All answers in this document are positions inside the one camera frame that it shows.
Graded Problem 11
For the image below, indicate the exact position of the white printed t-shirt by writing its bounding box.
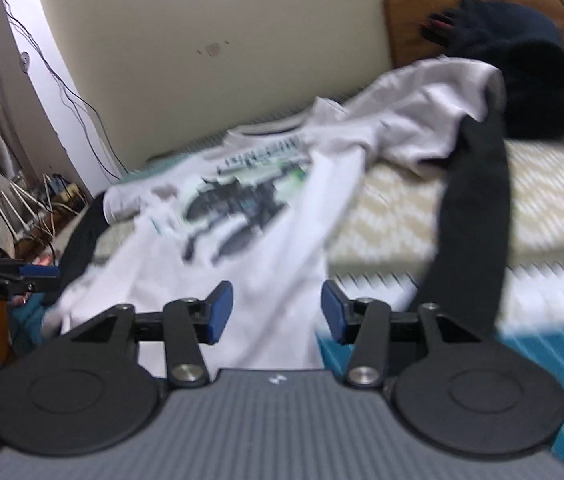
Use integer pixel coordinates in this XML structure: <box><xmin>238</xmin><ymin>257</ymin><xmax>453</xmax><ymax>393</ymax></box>
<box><xmin>41</xmin><ymin>58</ymin><xmax>503</xmax><ymax>370</ymax></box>

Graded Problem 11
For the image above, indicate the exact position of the dark navy clothes pile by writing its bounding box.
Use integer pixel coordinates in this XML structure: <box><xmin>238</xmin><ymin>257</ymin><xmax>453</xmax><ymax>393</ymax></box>
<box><xmin>421</xmin><ymin>0</ymin><xmax>564</xmax><ymax>141</ymax></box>

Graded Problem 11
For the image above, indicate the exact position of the beige zigzag bed cover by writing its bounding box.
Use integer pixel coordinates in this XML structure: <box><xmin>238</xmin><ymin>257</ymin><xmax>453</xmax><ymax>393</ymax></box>
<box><xmin>60</xmin><ymin>60</ymin><xmax>564</xmax><ymax>324</ymax></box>

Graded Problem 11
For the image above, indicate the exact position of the teal striped bed sheet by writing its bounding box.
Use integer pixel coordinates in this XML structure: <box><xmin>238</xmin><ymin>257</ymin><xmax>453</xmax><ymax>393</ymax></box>
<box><xmin>10</xmin><ymin>154</ymin><xmax>564</xmax><ymax>476</ymax></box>

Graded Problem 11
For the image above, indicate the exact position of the black wall cable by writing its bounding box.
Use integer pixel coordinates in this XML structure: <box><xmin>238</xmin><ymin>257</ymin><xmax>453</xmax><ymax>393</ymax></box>
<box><xmin>0</xmin><ymin>0</ymin><xmax>124</xmax><ymax>183</ymax></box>

